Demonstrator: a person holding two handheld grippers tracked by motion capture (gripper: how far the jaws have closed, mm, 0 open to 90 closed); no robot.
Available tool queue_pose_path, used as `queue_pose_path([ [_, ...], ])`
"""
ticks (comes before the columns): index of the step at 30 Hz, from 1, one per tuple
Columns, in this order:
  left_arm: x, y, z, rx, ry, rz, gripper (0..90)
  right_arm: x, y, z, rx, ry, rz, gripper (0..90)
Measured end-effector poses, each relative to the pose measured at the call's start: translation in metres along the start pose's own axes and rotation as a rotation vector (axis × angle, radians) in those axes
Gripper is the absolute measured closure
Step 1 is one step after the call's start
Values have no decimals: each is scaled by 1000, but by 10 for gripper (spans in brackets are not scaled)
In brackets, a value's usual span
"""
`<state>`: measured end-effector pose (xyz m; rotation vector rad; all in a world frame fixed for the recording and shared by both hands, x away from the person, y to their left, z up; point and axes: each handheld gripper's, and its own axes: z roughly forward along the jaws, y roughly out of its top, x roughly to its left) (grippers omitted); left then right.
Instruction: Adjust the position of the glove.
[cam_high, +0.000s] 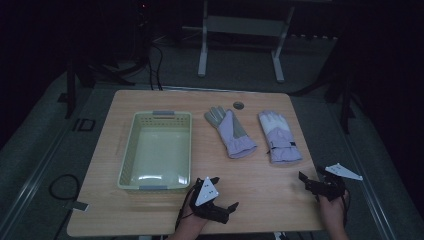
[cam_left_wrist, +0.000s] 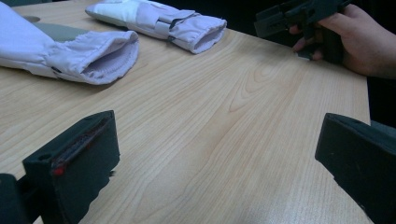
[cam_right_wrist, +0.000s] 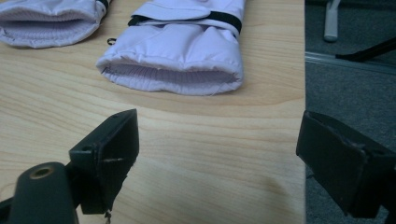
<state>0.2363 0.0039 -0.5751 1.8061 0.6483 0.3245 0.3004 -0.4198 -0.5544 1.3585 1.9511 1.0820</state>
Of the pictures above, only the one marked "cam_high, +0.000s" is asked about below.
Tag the grey round table grommet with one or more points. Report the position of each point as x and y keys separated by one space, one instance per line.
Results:
x=238 y=105

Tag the person's left hand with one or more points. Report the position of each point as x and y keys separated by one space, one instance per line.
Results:
x=190 y=225

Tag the lilac glove with grey palm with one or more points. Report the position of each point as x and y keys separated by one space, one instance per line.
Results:
x=230 y=133

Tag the white metal desk frame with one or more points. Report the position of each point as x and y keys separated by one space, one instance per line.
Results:
x=240 y=25

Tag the pale green plastic basket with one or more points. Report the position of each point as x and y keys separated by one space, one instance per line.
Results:
x=160 y=156

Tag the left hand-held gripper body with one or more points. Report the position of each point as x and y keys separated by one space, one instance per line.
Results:
x=206 y=195

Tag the lilac and white glove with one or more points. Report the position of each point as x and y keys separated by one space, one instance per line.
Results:
x=279 y=136

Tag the dark metal stand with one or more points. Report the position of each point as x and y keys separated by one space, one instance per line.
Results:
x=343 y=100

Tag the small grey flat plate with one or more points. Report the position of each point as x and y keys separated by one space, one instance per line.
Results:
x=77 y=206

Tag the black tripod stand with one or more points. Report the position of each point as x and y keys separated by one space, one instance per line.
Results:
x=86 y=71

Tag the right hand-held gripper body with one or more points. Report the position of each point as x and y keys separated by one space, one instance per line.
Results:
x=333 y=181

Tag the person's right hand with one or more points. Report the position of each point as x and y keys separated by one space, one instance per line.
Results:
x=333 y=213

